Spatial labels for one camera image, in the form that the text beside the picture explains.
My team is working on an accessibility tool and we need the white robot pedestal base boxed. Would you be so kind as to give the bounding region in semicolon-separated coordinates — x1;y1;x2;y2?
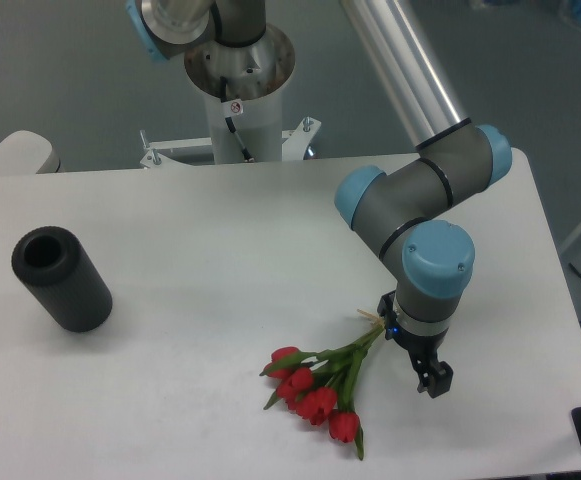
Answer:
140;24;322;168

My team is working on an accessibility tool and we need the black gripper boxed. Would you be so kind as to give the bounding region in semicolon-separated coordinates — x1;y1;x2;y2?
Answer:
377;292;454;398

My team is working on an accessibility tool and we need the red tulip bouquet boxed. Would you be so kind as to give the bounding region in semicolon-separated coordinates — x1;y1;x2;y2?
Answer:
260;311;386;460

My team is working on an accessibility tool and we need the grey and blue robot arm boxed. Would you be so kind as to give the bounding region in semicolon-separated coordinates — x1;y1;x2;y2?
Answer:
126;1;512;397

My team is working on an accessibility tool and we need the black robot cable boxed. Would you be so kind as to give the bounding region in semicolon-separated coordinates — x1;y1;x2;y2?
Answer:
218;75;255;164

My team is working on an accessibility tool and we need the white chair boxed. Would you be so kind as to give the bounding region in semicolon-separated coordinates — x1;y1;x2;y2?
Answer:
0;130;62;177

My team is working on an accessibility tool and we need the black cylindrical vase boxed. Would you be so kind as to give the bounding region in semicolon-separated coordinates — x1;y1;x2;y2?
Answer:
11;226;113;333

